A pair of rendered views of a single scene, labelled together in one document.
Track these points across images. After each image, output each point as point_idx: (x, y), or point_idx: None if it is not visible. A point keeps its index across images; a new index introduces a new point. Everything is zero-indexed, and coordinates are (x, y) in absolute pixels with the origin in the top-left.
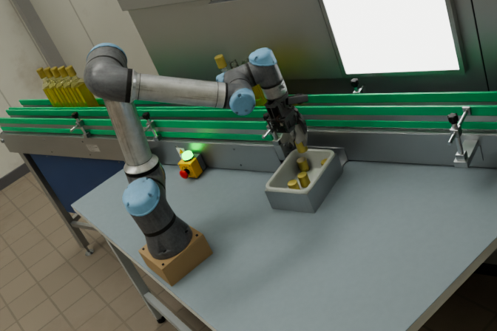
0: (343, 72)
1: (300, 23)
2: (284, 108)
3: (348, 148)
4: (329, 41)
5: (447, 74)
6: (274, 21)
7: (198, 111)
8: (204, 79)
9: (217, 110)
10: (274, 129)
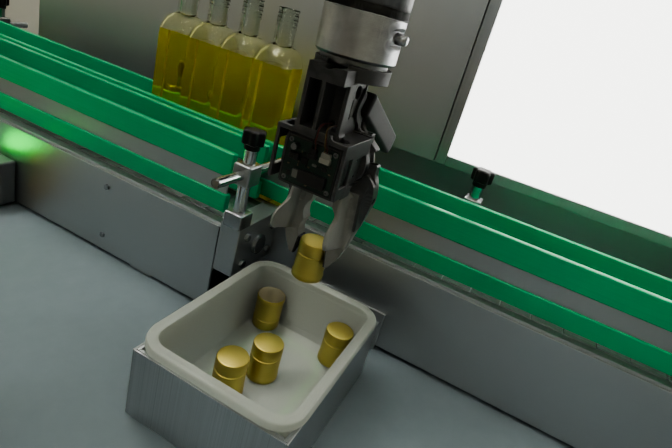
0: (444, 148)
1: None
2: (351, 118)
3: (395, 321)
4: (461, 64)
5: None
6: None
7: (72, 69)
8: (124, 44)
9: (119, 86)
10: (284, 168)
